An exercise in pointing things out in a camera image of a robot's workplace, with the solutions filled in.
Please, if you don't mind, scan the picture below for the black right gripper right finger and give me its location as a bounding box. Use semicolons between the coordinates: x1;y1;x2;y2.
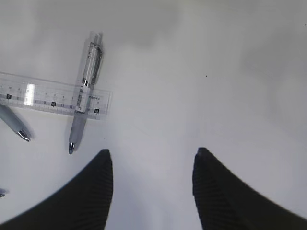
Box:
192;148;307;230

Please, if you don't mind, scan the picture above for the cream white pen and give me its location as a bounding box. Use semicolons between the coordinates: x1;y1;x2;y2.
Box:
0;188;9;198

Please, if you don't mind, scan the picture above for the clear plastic ruler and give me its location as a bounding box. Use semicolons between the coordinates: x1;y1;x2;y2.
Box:
0;72;111;120

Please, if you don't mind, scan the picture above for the teal white pen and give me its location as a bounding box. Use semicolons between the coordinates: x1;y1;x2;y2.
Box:
0;105;31;142

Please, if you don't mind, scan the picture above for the grey white pen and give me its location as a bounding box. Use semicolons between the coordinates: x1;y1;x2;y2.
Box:
68;32;104;155

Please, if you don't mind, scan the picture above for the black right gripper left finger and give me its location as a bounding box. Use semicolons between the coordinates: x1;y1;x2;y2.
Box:
0;149;113;230

